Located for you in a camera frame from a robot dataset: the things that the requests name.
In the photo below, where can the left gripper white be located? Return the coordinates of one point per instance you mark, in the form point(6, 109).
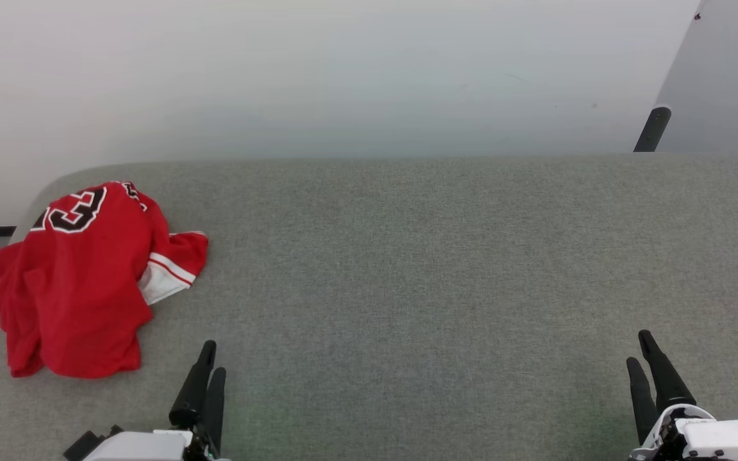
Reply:
point(145, 447)

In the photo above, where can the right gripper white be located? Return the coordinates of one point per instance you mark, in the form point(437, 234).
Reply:
point(728, 442)

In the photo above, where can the red basketball jersey white sleeves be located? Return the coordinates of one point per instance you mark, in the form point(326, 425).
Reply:
point(74, 301)

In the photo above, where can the grey fabric sofa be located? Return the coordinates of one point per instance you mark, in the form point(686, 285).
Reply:
point(407, 288)

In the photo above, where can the black table leg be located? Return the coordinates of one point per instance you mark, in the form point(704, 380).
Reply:
point(653, 128)

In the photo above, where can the grey partition panel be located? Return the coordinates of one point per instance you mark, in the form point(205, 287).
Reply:
point(728, 77)

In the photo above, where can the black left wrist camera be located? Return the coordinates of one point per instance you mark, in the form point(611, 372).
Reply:
point(84, 445)

